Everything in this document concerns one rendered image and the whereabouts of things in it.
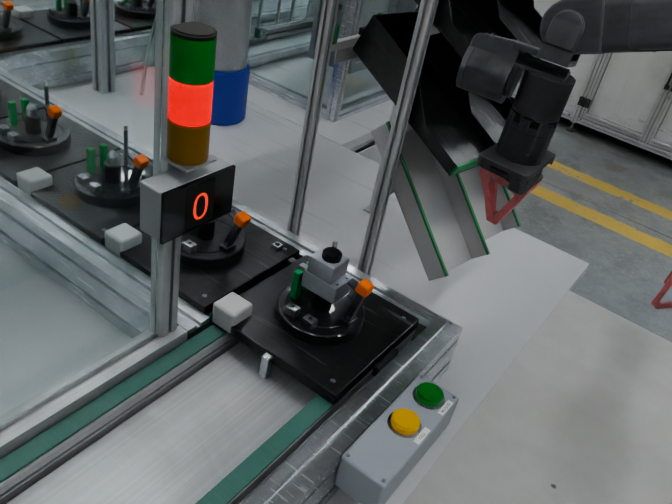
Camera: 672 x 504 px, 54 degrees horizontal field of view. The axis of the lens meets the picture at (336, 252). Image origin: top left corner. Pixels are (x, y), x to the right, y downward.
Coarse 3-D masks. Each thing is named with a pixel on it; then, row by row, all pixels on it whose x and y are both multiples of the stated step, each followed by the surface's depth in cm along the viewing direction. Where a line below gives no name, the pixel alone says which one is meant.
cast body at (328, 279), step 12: (324, 252) 98; (336, 252) 98; (300, 264) 103; (312, 264) 99; (324, 264) 97; (336, 264) 98; (312, 276) 100; (324, 276) 98; (336, 276) 99; (348, 276) 101; (312, 288) 101; (324, 288) 99; (336, 288) 98; (348, 288) 101; (336, 300) 100
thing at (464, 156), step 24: (384, 24) 111; (408, 24) 115; (360, 48) 111; (384, 48) 107; (408, 48) 119; (432, 48) 116; (384, 72) 108; (432, 72) 117; (456, 72) 114; (432, 96) 115; (456, 96) 115; (432, 120) 111; (456, 120) 114; (432, 144) 106; (456, 144) 110; (480, 144) 114; (456, 168) 104
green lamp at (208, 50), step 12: (216, 36) 73; (180, 48) 71; (192, 48) 70; (204, 48) 71; (180, 60) 71; (192, 60) 71; (204, 60) 72; (180, 72) 72; (192, 72) 72; (204, 72) 72; (192, 84) 73; (204, 84) 73
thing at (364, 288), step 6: (348, 282) 98; (354, 282) 98; (360, 282) 97; (366, 282) 97; (354, 288) 98; (360, 288) 97; (366, 288) 96; (372, 288) 97; (360, 294) 97; (366, 294) 97; (354, 300) 99; (360, 300) 98; (354, 306) 99; (348, 312) 100; (354, 312) 100; (348, 318) 101
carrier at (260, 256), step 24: (192, 240) 113; (216, 240) 114; (240, 240) 115; (264, 240) 120; (192, 264) 110; (216, 264) 110; (240, 264) 113; (264, 264) 114; (192, 288) 105; (216, 288) 106; (240, 288) 108
